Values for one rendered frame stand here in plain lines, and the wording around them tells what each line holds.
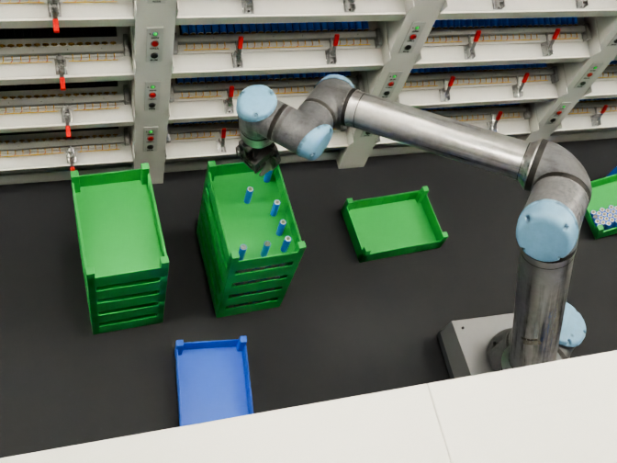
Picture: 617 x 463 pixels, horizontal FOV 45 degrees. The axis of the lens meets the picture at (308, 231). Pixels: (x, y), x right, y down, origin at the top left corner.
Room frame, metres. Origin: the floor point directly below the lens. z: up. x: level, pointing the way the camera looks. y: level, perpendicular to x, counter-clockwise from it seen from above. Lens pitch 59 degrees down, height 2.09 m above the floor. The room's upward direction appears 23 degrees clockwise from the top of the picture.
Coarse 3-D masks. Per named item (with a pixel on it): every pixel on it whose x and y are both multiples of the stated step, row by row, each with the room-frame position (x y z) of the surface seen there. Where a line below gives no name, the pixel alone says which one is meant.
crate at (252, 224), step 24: (216, 168) 1.12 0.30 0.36; (240, 168) 1.16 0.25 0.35; (216, 192) 1.07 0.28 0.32; (240, 192) 1.10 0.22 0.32; (264, 192) 1.13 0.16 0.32; (216, 216) 0.99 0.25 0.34; (240, 216) 1.03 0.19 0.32; (264, 216) 1.06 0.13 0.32; (288, 216) 1.08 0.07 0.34; (240, 240) 0.96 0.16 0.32; (264, 240) 0.99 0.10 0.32; (240, 264) 0.88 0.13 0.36; (264, 264) 0.92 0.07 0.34
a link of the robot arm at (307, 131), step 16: (288, 112) 1.06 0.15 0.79; (304, 112) 1.08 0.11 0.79; (320, 112) 1.09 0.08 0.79; (272, 128) 1.02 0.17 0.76; (288, 128) 1.02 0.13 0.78; (304, 128) 1.03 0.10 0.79; (320, 128) 1.05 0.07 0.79; (288, 144) 1.00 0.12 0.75; (304, 144) 1.00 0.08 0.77; (320, 144) 1.02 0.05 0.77
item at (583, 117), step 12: (576, 108) 2.11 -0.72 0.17; (588, 108) 2.14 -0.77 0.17; (600, 108) 2.17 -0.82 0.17; (612, 108) 2.19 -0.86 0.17; (564, 120) 2.05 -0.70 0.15; (576, 120) 2.07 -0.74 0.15; (588, 120) 2.10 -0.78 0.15; (600, 120) 2.13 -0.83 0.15; (612, 120) 2.15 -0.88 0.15; (564, 132) 2.04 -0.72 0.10
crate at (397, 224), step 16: (416, 192) 1.55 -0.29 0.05; (352, 208) 1.42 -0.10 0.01; (368, 208) 1.45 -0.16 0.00; (384, 208) 1.48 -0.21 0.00; (400, 208) 1.50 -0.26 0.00; (416, 208) 1.53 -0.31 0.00; (352, 224) 1.33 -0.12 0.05; (368, 224) 1.39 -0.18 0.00; (384, 224) 1.41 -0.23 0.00; (400, 224) 1.44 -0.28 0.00; (416, 224) 1.47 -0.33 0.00; (432, 224) 1.48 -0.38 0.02; (352, 240) 1.30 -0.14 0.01; (368, 240) 1.33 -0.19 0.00; (384, 240) 1.36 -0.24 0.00; (400, 240) 1.38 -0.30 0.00; (416, 240) 1.41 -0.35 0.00; (432, 240) 1.43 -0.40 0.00; (368, 256) 1.25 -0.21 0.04; (384, 256) 1.29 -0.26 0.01
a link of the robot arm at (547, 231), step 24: (552, 192) 1.00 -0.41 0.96; (576, 192) 1.02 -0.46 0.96; (528, 216) 0.94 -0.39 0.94; (552, 216) 0.93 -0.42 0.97; (576, 216) 0.96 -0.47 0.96; (528, 240) 0.91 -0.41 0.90; (552, 240) 0.91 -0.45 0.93; (576, 240) 0.93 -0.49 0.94; (528, 264) 0.92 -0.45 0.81; (552, 264) 0.91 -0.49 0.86; (528, 288) 0.90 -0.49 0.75; (552, 288) 0.91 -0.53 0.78; (528, 312) 0.89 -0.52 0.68; (552, 312) 0.90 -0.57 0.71; (528, 336) 0.88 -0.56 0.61; (552, 336) 0.89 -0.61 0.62; (504, 360) 0.89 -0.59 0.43; (528, 360) 0.86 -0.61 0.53; (552, 360) 0.89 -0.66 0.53
